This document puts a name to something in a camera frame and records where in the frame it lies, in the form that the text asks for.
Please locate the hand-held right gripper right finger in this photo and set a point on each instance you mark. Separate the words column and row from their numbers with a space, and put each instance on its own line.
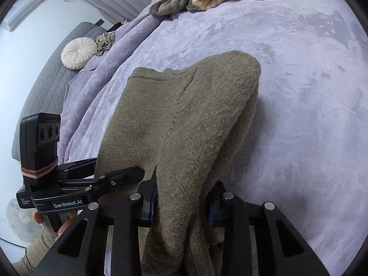
column 211, row 211

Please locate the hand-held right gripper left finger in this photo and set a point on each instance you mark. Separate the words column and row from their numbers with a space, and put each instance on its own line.
column 152, row 207

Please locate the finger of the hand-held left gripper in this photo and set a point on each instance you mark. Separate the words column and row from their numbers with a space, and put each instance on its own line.
column 77, row 166
column 123, row 176

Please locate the olive brown knit sweater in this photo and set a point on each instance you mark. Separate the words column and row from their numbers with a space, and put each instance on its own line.
column 178, row 126

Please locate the person's left hand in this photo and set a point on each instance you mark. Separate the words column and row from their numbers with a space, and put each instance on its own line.
column 66, row 227

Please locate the white patterned round cushion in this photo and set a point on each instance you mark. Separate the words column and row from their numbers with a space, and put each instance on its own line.
column 20, row 221

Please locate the grey quilted headboard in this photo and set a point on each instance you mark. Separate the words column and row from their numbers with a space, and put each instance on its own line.
column 51, row 86

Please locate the round white pleated pillow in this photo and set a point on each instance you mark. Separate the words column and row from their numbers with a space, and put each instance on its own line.
column 78, row 53

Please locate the crumpled beige cloth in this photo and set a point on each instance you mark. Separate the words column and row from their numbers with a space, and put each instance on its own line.
column 105, row 41

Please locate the lavender fleece blanket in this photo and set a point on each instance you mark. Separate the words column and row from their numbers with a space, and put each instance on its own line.
column 287, row 106

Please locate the white wall air conditioner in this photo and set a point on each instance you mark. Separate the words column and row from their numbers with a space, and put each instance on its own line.
column 28, row 4

